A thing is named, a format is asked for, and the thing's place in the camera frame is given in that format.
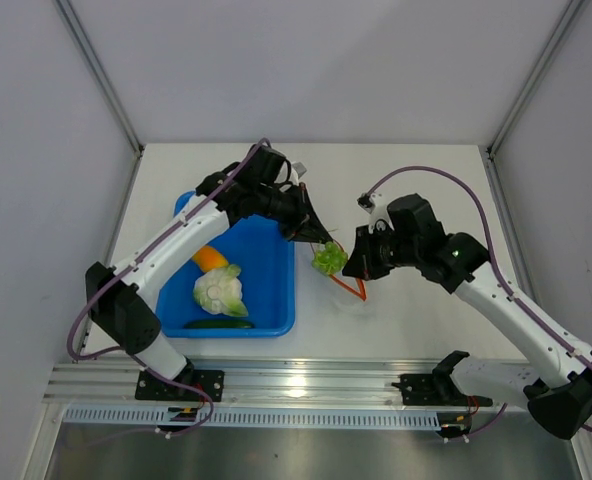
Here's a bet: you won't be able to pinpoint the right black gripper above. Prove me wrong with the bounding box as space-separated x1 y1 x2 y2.
342 223 420 282

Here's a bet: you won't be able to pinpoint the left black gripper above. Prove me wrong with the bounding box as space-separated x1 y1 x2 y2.
256 183 333 246

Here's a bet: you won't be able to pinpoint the green grape bunch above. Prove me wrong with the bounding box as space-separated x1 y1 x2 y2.
311 242 348 276

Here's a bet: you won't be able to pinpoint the clear zip bag orange zipper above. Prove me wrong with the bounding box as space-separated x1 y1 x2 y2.
309 240 371 318

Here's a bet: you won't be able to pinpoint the yellow orange mango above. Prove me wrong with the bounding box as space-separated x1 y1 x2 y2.
191 245 229 273

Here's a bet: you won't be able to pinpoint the white cauliflower with leaves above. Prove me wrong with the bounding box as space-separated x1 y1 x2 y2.
193 264 249 318

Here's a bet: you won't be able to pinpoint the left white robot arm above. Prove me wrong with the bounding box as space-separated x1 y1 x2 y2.
81 139 332 400

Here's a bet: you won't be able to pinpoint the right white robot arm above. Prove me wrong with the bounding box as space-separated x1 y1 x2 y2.
343 193 592 440

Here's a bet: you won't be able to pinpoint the blue plastic bin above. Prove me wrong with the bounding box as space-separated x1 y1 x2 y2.
155 216 295 339

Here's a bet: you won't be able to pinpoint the dark green cucumber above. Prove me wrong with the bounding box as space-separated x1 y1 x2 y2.
183 319 255 329

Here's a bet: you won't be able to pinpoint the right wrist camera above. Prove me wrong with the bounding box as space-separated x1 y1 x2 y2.
357 193 391 234

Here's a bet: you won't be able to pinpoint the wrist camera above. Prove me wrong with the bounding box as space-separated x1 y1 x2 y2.
275 160 307 184
357 193 391 234

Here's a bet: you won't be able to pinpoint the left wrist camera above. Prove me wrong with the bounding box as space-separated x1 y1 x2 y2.
275 160 307 184

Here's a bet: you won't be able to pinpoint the aluminium front rail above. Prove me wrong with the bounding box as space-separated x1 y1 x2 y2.
41 357 588 412

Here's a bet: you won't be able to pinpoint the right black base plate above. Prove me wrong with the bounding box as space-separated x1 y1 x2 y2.
391 373 493 407

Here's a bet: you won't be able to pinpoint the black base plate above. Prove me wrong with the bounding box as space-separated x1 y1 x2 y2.
134 370 225 403
391 373 493 407

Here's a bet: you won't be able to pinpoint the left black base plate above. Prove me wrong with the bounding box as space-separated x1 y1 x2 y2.
134 370 225 403

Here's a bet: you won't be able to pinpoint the white slotted cable duct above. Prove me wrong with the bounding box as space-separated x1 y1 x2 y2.
63 404 441 431

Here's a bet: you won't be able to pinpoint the right aluminium frame post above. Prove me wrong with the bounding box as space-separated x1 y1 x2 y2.
486 0 590 161

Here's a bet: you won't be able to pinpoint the aluminium frame post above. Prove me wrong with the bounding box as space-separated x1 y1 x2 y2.
52 0 144 155
486 0 590 161

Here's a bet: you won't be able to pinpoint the left aluminium frame post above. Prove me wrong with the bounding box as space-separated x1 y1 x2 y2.
52 0 144 155

